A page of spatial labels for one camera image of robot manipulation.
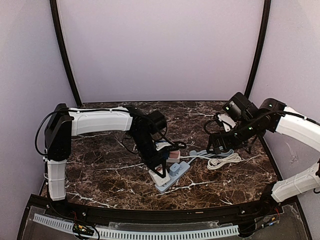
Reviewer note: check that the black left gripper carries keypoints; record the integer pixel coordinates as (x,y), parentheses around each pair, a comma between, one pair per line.
(152,157)

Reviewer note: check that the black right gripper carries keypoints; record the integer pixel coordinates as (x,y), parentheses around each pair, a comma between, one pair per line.
(217,141)

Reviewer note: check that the light blue plug adapter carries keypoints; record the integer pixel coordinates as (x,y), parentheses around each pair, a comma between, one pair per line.
(174,169)

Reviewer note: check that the pink plug adapter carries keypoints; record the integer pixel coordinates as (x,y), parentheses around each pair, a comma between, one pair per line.
(175,154)

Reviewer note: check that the light blue power strip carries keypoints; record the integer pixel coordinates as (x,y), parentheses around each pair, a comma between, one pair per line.
(184,167)

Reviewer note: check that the blue cube socket adapter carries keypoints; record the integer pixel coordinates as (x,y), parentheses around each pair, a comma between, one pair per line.
(166,155)

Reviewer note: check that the white cube socket adapter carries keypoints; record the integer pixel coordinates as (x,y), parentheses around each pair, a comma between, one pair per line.
(160,181)

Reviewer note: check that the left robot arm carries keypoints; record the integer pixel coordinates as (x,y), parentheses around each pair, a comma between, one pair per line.
(64,123)

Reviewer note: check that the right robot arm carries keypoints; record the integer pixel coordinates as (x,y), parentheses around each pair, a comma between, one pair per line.
(276,117)

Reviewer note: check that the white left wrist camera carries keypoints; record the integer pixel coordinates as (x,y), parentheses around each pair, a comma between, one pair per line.
(164,145)

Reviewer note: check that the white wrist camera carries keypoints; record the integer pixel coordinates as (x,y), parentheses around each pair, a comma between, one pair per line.
(164,145)
(223,120)

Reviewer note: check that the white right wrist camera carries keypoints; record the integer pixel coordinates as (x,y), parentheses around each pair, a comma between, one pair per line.
(223,120)

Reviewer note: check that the slotted cable duct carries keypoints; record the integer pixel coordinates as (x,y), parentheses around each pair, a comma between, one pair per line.
(139,231)

